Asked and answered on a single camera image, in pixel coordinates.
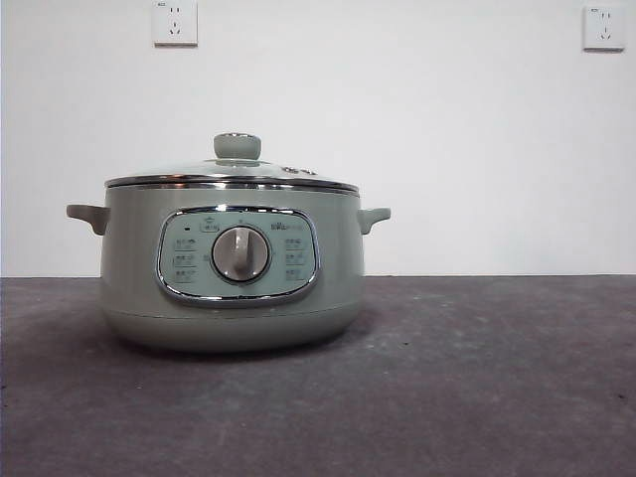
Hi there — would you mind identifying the glass lid with green knob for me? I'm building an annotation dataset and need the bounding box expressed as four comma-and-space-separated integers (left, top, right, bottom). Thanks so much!
104, 132, 360, 193

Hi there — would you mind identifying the pale green electric pot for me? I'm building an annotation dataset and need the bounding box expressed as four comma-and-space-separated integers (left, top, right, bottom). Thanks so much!
66, 184, 393, 354

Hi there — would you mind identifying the white wall socket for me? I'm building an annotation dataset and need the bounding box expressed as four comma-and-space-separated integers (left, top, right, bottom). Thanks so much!
153, 0, 200, 49
582, 5, 627, 53

